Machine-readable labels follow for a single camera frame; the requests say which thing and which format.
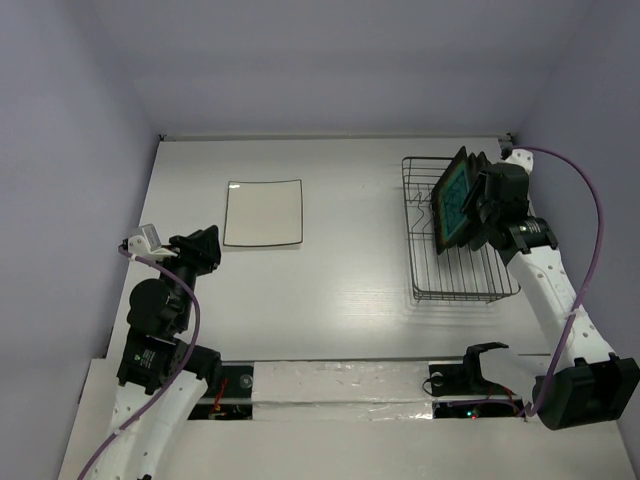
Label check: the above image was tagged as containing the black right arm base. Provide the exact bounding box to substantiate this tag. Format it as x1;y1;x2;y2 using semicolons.
423;342;508;397

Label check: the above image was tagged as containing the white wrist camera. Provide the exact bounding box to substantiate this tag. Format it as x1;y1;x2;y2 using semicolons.
123;224;162;258
503;148;534;175

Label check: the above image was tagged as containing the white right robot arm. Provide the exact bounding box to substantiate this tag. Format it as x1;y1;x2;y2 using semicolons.
460;162;639;430

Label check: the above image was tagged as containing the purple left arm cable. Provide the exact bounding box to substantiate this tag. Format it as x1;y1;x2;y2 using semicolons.
73;242;205;480

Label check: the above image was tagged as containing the dark patterned plate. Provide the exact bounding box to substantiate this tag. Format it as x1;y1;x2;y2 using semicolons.
458;151;489;251

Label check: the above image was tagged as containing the wire dish rack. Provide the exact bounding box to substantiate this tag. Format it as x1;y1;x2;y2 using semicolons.
401;156;520;303

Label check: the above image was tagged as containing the white square plate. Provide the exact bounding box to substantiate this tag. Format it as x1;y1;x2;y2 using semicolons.
223;179;304;248

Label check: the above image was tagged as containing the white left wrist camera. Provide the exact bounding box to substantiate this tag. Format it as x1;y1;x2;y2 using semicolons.
123;224;162;258

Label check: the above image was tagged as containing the white foam block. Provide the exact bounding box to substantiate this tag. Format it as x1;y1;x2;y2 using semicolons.
251;361;432;404

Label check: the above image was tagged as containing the dark rear plate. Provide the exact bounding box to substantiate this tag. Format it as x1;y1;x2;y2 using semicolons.
477;160;495;250

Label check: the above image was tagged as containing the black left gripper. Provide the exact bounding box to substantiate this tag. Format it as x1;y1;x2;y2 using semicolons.
151;223;221;328

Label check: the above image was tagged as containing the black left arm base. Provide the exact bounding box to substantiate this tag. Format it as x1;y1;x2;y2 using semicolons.
208;363;254;401

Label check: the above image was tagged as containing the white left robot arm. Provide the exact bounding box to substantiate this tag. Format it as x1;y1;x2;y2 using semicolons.
79;224;222;479

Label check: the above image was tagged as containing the teal square plate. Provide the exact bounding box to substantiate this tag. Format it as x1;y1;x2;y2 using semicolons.
430;147;476;255

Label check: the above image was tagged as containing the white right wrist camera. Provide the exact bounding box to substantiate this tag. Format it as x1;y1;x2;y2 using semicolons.
503;148;534;175

